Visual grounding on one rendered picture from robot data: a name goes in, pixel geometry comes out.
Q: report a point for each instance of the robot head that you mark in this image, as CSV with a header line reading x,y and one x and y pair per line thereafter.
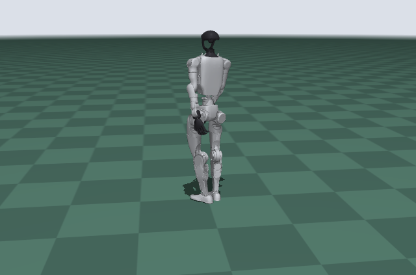
x,y
211,36

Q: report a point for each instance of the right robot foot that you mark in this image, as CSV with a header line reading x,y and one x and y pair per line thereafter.
x,y
216,195

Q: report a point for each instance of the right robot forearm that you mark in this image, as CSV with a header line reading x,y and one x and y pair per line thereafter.
x,y
215,97

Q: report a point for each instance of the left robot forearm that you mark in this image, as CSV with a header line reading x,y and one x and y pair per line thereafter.
x,y
194,106

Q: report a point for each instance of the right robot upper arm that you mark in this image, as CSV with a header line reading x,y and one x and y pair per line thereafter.
x,y
227,65

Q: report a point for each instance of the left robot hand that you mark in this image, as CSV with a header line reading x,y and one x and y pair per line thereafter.
x,y
198,124

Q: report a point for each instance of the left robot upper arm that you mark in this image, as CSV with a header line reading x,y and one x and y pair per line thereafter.
x,y
192,65

